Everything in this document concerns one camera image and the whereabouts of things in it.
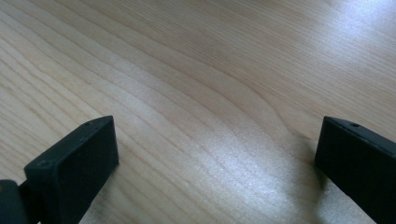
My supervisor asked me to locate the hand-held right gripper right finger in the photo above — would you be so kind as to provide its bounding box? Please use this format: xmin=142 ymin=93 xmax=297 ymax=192
xmin=314 ymin=116 xmax=396 ymax=224

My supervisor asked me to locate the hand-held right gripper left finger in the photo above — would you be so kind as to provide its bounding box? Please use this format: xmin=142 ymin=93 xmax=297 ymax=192
xmin=23 ymin=115 xmax=120 ymax=224

